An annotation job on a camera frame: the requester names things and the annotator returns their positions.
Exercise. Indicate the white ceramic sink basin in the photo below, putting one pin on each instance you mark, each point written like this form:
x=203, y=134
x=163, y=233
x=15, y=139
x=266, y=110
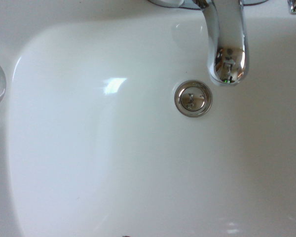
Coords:
x=113, y=153

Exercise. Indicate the chrome sink drain stopper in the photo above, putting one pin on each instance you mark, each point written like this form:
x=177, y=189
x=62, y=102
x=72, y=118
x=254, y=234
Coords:
x=193, y=98

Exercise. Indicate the chrome faucet spout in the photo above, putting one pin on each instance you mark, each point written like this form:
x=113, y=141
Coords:
x=228, y=47

